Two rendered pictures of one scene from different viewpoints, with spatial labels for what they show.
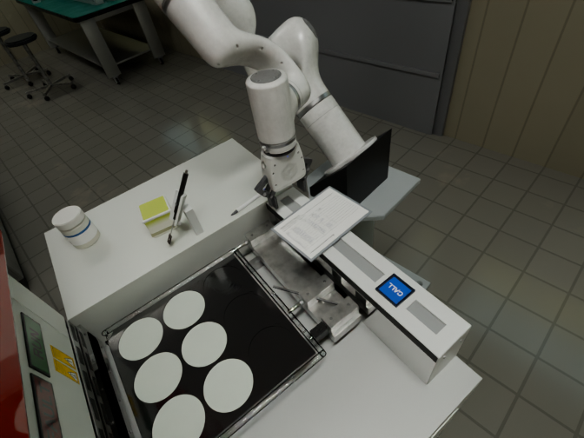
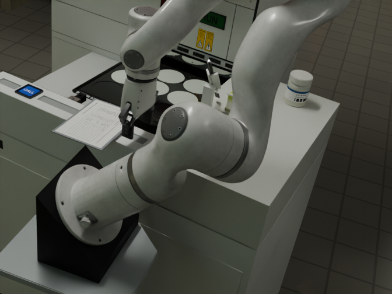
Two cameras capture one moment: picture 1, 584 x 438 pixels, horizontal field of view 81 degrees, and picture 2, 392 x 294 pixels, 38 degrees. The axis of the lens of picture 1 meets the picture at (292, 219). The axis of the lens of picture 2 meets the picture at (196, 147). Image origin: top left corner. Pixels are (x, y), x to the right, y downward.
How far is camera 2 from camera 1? 186 cm
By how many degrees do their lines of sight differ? 93
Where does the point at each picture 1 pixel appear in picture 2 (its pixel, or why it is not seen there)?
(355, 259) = (60, 107)
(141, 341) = (195, 85)
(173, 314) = (187, 95)
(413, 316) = (17, 83)
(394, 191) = (27, 241)
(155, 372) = (172, 77)
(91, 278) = not seen: hidden behind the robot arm
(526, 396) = not seen: outside the picture
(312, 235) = (101, 111)
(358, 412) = not seen: hidden behind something
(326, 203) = (98, 134)
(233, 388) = (122, 76)
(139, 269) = (225, 89)
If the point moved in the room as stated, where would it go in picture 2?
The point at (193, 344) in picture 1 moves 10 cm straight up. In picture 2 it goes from (160, 86) to (163, 59)
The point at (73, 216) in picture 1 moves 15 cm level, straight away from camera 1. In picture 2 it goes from (293, 73) to (342, 87)
